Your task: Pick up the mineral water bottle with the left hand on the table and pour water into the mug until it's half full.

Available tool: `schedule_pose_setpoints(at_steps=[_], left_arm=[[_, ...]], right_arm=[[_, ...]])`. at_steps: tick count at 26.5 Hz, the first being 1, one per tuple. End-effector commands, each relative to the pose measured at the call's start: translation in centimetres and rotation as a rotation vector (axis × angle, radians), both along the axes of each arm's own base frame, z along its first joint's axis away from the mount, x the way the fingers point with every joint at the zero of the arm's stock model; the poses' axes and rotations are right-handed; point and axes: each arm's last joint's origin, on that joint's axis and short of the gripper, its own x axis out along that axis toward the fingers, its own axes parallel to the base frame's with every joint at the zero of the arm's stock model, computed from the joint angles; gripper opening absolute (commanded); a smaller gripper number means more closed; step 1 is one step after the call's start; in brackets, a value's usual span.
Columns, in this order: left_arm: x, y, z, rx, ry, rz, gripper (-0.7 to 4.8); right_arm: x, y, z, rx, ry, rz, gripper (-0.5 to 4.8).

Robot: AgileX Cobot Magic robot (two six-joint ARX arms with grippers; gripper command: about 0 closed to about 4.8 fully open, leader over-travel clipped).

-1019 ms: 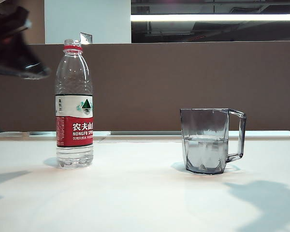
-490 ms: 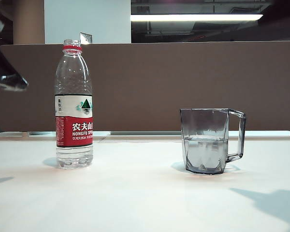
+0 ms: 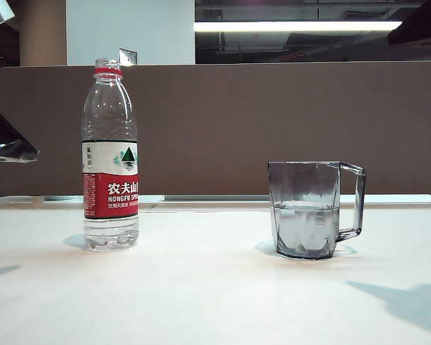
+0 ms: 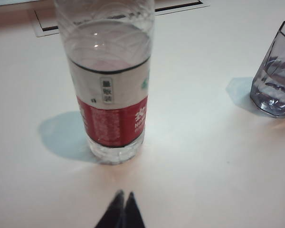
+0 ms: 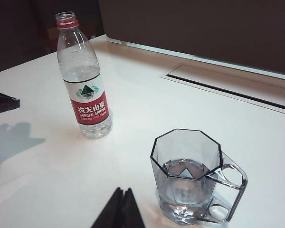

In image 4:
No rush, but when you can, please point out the clear grey plastic pitcher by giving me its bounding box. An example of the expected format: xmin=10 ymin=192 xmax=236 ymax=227
xmin=249 ymin=20 xmax=285 ymax=119

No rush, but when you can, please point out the clear water bottle red label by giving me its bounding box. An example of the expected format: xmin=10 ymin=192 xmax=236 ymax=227
xmin=54 ymin=0 xmax=156 ymax=166

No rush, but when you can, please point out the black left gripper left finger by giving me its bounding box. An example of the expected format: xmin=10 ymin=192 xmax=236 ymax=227
xmin=94 ymin=189 xmax=126 ymax=228

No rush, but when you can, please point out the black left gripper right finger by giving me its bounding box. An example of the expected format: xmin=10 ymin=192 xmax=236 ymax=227
xmin=124 ymin=191 xmax=145 ymax=228

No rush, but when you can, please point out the table cable slot cover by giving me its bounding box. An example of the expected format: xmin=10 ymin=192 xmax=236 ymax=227
xmin=33 ymin=0 xmax=211 ymax=38

